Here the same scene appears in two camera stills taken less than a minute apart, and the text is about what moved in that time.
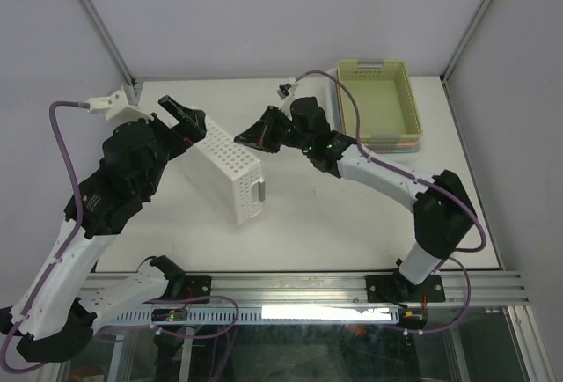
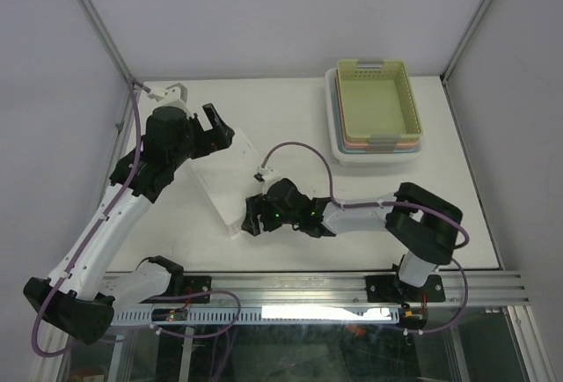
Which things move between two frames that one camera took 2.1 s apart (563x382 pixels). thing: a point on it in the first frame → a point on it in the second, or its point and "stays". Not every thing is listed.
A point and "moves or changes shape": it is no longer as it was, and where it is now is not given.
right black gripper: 260,134 → 254,206
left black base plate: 194,286 stays
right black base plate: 399,289 stays
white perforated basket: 229,173 moves or changes shape
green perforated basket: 386,104 stays
